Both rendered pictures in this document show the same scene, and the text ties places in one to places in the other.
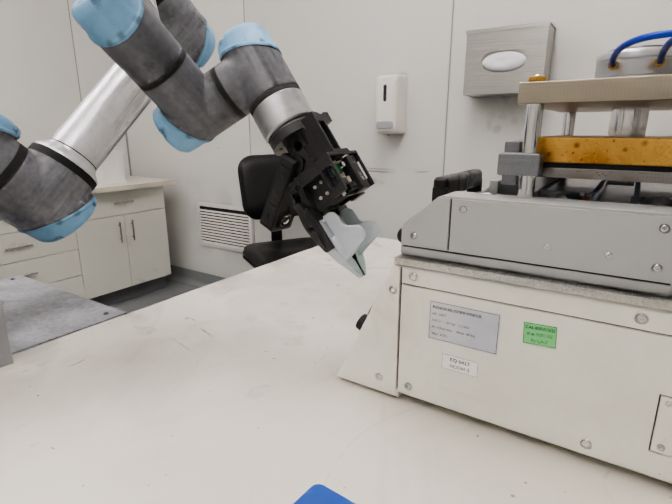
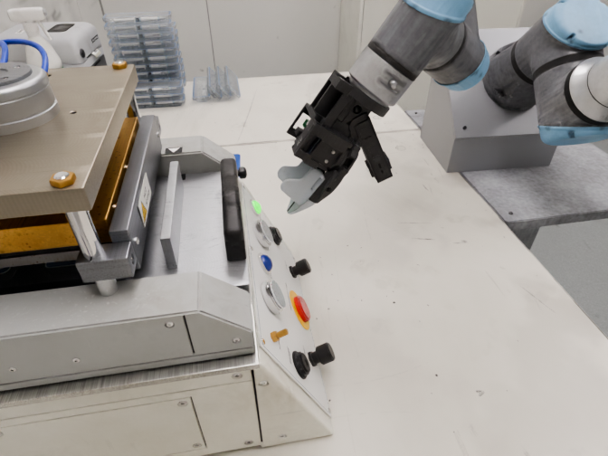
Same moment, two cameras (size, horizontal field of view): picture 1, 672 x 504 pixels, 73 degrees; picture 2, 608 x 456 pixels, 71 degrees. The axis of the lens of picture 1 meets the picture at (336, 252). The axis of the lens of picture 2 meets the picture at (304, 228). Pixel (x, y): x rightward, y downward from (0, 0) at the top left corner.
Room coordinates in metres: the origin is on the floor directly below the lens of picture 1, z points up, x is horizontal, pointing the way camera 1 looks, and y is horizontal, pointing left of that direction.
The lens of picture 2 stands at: (0.97, -0.38, 1.27)
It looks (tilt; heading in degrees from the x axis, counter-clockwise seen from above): 39 degrees down; 137
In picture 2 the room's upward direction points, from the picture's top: straight up
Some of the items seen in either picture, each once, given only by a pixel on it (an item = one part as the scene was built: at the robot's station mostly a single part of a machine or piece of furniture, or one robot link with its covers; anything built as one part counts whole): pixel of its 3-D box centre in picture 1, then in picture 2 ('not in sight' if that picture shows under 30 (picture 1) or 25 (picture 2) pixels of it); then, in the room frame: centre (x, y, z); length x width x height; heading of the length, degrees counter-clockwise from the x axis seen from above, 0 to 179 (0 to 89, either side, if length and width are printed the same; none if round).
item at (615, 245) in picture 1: (517, 233); (150, 169); (0.45, -0.18, 0.97); 0.26 x 0.05 x 0.07; 57
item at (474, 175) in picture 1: (459, 187); (232, 204); (0.63, -0.17, 0.99); 0.15 x 0.02 x 0.04; 147
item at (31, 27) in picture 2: not in sight; (44, 60); (-0.33, -0.09, 0.92); 0.09 x 0.08 x 0.25; 64
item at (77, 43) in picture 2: not in sight; (55, 59); (-0.47, -0.03, 0.88); 0.25 x 0.20 x 0.17; 51
